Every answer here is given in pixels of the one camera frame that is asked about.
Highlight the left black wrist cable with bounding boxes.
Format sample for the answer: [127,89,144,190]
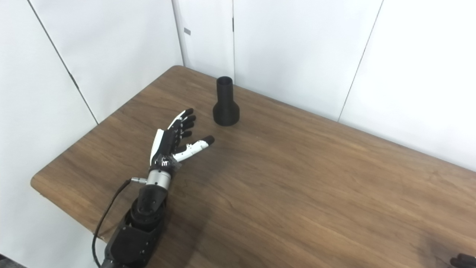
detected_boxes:
[92,178,147,268]

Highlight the black funnel-shaped nozzle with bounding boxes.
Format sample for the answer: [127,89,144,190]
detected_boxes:
[213,76,240,126]

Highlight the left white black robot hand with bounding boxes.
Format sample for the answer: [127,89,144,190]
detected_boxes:
[149,108,215,175]

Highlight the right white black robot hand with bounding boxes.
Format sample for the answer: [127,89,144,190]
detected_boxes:
[450,253,476,268]

